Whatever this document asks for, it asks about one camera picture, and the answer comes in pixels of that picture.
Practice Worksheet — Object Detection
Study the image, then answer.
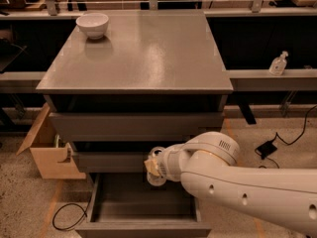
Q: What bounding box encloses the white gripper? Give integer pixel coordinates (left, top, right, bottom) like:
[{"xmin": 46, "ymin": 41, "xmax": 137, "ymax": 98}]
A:
[{"xmin": 144, "ymin": 144, "xmax": 190, "ymax": 181}]

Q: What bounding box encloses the silver 7up can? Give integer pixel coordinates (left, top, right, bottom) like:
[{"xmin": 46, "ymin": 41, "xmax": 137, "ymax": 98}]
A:
[{"xmin": 144, "ymin": 147, "xmax": 166, "ymax": 186}]

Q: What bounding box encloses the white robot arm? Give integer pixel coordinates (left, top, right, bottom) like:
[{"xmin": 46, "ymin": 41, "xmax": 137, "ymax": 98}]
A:
[{"xmin": 145, "ymin": 132, "xmax": 317, "ymax": 237}]

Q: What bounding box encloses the top grey drawer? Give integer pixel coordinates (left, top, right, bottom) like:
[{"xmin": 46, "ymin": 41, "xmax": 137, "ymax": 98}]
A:
[{"xmin": 50, "ymin": 112, "xmax": 224, "ymax": 142}]

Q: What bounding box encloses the open bottom grey drawer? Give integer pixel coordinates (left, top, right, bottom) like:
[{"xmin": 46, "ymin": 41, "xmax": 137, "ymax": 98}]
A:
[{"xmin": 75, "ymin": 173, "xmax": 211, "ymax": 238}]

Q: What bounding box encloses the middle grey drawer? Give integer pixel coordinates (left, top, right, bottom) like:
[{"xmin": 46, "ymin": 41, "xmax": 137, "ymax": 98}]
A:
[{"xmin": 72, "ymin": 152, "xmax": 149, "ymax": 173}]

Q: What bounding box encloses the grey drawer cabinet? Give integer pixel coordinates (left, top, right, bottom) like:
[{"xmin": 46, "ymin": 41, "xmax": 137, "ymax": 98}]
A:
[{"xmin": 35, "ymin": 9, "xmax": 234, "ymax": 183}]

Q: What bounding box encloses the open cardboard box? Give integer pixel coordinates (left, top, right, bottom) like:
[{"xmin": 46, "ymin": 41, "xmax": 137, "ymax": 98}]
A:
[{"xmin": 16, "ymin": 104, "xmax": 86, "ymax": 179}]

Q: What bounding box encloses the black power adapter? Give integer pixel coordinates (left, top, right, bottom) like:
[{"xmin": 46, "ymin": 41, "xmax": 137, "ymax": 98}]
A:
[{"xmin": 256, "ymin": 141, "xmax": 277, "ymax": 159}]

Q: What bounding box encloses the white ceramic bowl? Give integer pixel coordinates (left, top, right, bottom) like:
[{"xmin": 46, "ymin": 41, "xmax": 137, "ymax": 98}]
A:
[{"xmin": 76, "ymin": 13, "xmax": 109, "ymax": 40}]

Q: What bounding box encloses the grey long bench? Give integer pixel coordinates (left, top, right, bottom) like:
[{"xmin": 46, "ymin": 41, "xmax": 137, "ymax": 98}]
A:
[{"xmin": 0, "ymin": 68, "xmax": 317, "ymax": 93}]

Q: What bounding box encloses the black floor cable left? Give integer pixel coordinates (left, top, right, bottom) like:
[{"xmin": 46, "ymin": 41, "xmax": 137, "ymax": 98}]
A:
[{"xmin": 52, "ymin": 201, "xmax": 89, "ymax": 232}]

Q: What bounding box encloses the black adapter cable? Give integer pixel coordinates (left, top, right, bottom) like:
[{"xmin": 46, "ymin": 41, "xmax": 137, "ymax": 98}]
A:
[{"xmin": 257, "ymin": 104, "xmax": 317, "ymax": 170}]

